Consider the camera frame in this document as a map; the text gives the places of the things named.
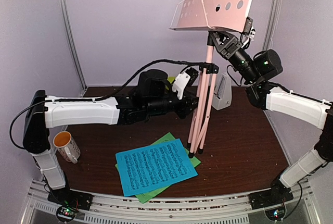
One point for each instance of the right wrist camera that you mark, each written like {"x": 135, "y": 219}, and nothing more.
{"x": 249, "y": 30}

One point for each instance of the white metronome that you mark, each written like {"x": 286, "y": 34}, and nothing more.
{"x": 222, "y": 97}

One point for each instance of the green plastic bowl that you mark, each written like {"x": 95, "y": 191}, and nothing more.
{"x": 171, "y": 79}

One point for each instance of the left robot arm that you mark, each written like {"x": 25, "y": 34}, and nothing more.
{"x": 48, "y": 112}

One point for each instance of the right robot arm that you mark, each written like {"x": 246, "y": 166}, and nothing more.
{"x": 264, "y": 94}

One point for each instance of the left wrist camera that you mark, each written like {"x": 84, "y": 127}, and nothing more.
{"x": 184, "y": 79}

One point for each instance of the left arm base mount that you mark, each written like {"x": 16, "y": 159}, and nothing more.
{"x": 70, "y": 202}

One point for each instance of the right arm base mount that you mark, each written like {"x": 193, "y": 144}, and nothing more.
{"x": 273, "y": 200}

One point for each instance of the blue sheet music paper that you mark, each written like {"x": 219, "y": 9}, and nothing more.
{"x": 155, "y": 166}

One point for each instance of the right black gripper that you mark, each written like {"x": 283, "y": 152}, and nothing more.
{"x": 228, "y": 47}

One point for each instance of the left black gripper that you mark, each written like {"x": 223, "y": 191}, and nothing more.
{"x": 186, "y": 107}

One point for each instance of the aluminium front rail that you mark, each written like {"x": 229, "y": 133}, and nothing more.
{"x": 230, "y": 208}

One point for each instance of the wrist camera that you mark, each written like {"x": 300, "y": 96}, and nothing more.
{"x": 184, "y": 79}
{"x": 249, "y": 30}

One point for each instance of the pink music stand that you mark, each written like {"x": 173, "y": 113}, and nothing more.
{"x": 207, "y": 15}

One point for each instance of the white patterned mug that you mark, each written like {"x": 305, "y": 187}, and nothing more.
{"x": 67, "y": 147}

